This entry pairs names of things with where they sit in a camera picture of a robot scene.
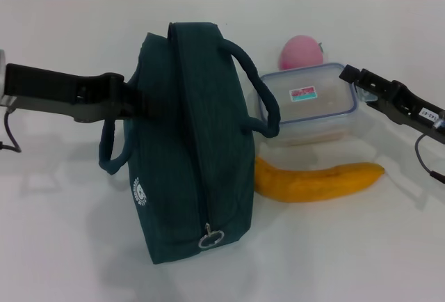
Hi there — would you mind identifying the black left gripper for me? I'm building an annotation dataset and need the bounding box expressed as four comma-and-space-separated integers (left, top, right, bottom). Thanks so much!
5, 63, 168, 124

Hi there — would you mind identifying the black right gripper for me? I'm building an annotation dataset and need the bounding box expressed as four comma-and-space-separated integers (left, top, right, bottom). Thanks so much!
339, 65, 445, 142

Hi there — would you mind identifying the clear blue-rimmed food container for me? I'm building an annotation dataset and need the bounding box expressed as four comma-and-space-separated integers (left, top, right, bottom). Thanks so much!
257, 62, 378, 148

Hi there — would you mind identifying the dark teal insulated lunch bag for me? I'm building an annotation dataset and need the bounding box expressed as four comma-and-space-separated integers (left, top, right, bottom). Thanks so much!
98, 22, 282, 265

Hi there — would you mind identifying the pink peach toy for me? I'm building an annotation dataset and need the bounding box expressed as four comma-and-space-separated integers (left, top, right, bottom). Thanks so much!
277, 35, 330, 71

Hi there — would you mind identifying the yellow banana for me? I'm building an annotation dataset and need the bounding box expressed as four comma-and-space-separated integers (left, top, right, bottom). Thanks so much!
255, 157, 386, 205

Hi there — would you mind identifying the right arm gripper cable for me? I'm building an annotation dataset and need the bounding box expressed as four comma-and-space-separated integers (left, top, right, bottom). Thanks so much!
415, 131, 445, 184

